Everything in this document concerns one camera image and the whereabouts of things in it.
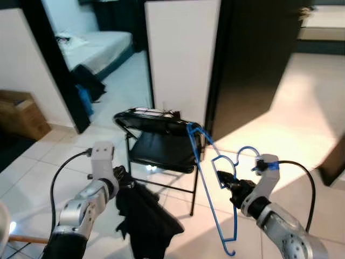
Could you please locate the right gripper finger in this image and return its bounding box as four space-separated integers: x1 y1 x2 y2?
217 171 238 190

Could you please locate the blue plastic hanger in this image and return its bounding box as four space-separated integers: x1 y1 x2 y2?
186 122 261 257

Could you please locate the black garment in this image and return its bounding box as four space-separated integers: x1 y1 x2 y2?
114 173 185 259

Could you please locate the black folding chair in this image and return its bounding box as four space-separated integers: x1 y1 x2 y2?
113 107 208 216

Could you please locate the blue bag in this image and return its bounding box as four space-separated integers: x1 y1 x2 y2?
77 85 95 117

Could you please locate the dark brown furniture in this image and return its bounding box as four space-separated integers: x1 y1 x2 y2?
318 135 345 187

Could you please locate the black duffel bag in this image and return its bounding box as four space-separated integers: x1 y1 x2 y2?
70 64 107 103

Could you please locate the black floor mat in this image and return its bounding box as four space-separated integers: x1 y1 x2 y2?
0 129 36 173

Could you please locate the wooden stick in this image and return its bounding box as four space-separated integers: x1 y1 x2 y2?
8 235 49 243

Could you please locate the brown cardboard box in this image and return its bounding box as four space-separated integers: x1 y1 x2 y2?
0 90 52 141

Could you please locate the white crumpled cloth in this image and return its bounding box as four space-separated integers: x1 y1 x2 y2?
56 33 84 48

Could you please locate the white bed with dark base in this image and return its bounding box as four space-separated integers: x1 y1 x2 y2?
296 4 345 54

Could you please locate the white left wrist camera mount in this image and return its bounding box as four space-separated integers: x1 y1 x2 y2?
89 141 115 181

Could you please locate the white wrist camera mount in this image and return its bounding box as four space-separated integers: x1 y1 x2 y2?
89 141 115 181
241 155 281 208

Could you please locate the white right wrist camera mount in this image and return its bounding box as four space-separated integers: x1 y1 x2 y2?
241 155 281 208

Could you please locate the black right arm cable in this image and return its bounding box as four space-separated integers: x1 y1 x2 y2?
278 160 317 233

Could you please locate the black door frame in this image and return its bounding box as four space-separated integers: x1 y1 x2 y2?
19 0 91 134

